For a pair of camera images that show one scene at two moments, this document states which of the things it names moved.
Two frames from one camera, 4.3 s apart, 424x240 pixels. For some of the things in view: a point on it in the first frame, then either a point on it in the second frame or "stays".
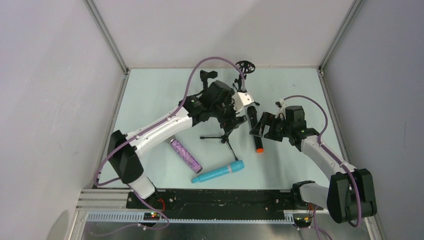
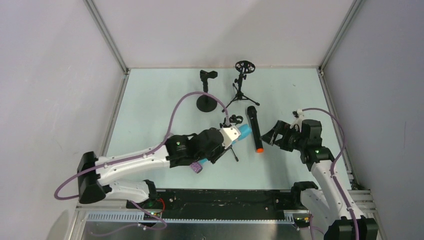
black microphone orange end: [252, 113] stays
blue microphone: [234, 165] → [245, 131]
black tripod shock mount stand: [243, 67] stays
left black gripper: [232, 120] → [218, 152]
